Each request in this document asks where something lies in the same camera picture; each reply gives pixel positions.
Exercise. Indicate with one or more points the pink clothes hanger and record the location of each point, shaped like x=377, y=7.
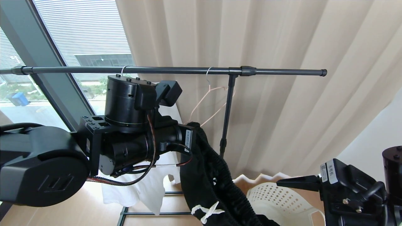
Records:
x=123, y=70
x=204, y=97

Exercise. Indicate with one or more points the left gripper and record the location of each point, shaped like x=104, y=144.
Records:
x=135, y=150

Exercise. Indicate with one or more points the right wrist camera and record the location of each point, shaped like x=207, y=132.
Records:
x=348, y=185

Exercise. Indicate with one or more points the black garment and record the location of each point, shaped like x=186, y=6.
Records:
x=201, y=182

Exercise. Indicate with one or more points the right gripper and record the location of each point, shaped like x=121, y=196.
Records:
x=345, y=219

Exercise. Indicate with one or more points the beige curtain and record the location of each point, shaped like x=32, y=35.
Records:
x=282, y=37

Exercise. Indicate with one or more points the white laundry basket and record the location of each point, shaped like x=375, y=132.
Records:
x=282, y=201

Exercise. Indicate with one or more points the white printed t-shirt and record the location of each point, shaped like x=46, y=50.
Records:
x=144, y=188

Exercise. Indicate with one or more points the window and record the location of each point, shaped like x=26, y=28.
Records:
x=88, y=31

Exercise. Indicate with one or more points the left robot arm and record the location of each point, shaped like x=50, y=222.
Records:
x=40, y=166

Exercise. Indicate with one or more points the black clothes rack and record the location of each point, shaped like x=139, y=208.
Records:
x=267, y=72

